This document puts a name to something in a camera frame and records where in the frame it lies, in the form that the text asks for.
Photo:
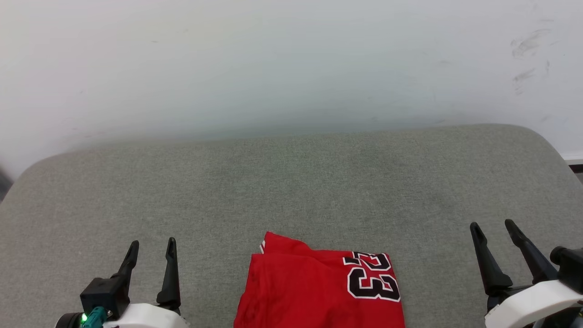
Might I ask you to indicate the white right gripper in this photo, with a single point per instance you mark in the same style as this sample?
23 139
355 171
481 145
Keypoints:
533 305

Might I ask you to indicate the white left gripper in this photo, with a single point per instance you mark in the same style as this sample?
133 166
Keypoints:
145 318

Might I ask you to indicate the red and white jersey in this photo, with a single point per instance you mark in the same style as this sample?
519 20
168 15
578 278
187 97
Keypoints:
300 291

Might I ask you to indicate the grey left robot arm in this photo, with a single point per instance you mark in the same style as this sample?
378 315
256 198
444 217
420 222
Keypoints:
68 321

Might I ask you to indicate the grey fabric sofa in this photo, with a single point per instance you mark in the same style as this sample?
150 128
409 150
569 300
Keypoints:
291 191

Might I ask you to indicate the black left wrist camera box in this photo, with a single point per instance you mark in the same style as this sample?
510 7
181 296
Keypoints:
102 294

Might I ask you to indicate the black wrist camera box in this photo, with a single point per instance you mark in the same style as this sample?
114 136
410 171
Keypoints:
569 269
102 294

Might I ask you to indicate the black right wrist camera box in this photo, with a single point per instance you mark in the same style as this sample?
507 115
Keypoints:
569 269

